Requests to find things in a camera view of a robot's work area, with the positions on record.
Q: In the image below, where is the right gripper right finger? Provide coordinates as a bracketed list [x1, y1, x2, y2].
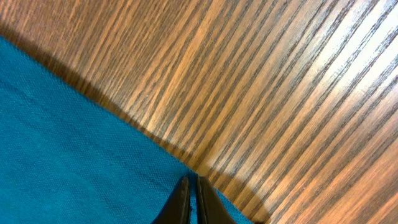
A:
[196, 176, 236, 224]

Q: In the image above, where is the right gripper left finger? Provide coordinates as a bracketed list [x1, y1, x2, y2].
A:
[152, 176, 191, 224]

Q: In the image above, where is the blue polo shirt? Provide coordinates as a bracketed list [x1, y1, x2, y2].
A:
[0, 35, 254, 224]

